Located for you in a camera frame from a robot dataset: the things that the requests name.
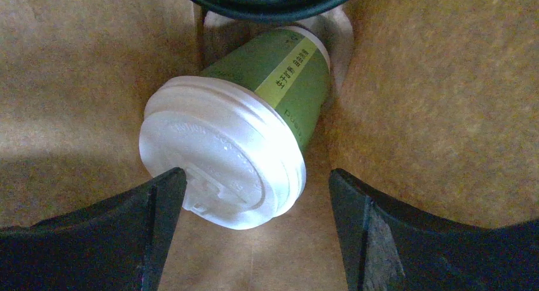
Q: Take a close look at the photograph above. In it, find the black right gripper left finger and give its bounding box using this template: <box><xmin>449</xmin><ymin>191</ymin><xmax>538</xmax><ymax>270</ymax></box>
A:
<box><xmin>1</xmin><ymin>168</ymin><xmax>187</xmax><ymax>290</ymax></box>

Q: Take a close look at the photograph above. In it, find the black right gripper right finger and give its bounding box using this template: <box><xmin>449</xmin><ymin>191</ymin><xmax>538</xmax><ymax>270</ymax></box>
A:
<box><xmin>329</xmin><ymin>169</ymin><xmax>538</xmax><ymax>290</ymax></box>

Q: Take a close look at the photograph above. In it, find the green kraft paper bag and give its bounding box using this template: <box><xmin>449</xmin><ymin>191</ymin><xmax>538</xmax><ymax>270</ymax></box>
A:
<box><xmin>1</xmin><ymin>0</ymin><xmax>538</xmax><ymax>290</ymax></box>

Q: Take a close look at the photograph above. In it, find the green paper coffee cup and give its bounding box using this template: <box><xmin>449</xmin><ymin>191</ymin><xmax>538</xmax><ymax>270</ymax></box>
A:
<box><xmin>200</xmin><ymin>26</ymin><xmax>331</xmax><ymax>150</ymax></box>

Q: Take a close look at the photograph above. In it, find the pulp carrier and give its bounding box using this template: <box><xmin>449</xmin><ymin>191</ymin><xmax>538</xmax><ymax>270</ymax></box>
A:
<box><xmin>201</xmin><ymin>6</ymin><xmax>354</xmax><ymax>95</ymax></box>

